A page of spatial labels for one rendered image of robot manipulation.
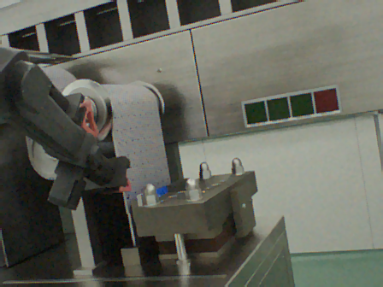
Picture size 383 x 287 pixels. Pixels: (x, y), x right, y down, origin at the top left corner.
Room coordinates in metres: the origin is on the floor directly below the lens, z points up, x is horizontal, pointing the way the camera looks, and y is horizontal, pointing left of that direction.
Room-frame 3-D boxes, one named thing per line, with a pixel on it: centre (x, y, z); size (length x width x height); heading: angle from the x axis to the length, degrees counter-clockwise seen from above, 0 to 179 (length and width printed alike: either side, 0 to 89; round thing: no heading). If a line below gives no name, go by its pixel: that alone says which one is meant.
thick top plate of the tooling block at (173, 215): (1.13, -0.01, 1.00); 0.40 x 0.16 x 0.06; 157
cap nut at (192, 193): (0.96, 0.01, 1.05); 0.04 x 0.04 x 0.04
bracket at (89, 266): (1.03, 0.26, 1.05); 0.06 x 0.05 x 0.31; 157
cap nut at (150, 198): (0.99, 0.10, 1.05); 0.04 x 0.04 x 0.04
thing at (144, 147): (1.14, 0.11, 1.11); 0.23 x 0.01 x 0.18; 157
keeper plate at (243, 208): (1.10, -0.11, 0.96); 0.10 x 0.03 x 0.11; 157
